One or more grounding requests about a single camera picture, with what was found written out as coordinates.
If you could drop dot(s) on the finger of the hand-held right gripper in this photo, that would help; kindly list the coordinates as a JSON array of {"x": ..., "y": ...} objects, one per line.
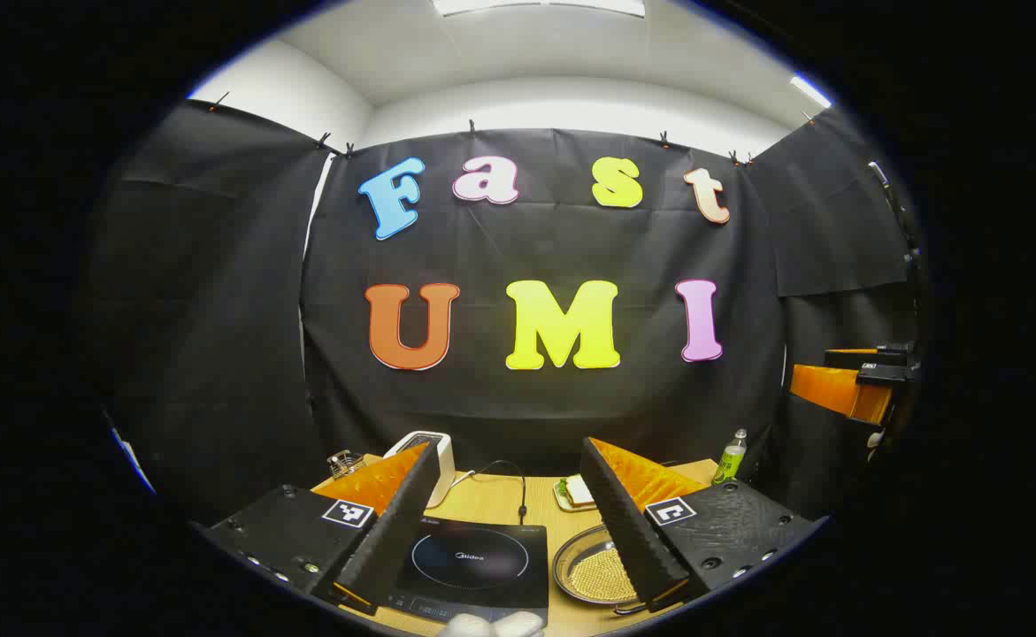
[
  {"x": 836, "y": 389},
  {"x": 854, "y": 357}
]

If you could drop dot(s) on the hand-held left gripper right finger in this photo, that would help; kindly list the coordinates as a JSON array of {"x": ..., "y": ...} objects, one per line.
[{"x": 624, "y": 531}]

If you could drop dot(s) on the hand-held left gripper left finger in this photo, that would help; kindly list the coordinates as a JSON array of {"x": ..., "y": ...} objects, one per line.
[{"x": 398, "y": 531}]

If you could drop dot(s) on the stainless steel pot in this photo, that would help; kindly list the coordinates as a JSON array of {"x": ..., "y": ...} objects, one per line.
[{"x": 579, "y": 562}]

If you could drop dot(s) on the black induction cooktop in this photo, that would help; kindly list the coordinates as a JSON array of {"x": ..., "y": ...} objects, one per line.
[{"x": 469, "y": 562}]

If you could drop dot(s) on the pile of soybeans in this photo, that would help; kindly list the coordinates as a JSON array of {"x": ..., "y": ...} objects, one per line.
[{"x": 602, "y": 575}]

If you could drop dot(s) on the sandwich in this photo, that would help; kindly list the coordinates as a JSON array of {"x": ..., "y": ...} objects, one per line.
[{"x": 581, "y": 489}]

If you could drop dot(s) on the pale sandwich plate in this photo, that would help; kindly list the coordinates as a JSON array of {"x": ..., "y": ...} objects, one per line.
[{"x": 561, "y": 501}]

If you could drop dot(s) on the white toaster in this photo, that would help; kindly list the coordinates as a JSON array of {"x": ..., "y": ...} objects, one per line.
[{"x": 442, "y": 451}]

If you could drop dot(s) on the green label bottle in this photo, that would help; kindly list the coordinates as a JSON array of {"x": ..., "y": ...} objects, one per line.
[{"x": 730, "y": 462}]

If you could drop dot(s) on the metal stand pole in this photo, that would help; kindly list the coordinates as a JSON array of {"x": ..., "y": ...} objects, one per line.
[{"x": 878, "y": 171}]

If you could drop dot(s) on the ceiling light panel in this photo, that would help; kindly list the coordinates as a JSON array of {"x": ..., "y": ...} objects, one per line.
[{"x": 809, "y": 90}]

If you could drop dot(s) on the row of black cloth clips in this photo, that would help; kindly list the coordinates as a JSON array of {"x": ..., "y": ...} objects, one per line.
[{"x": 663, "y": 139}]

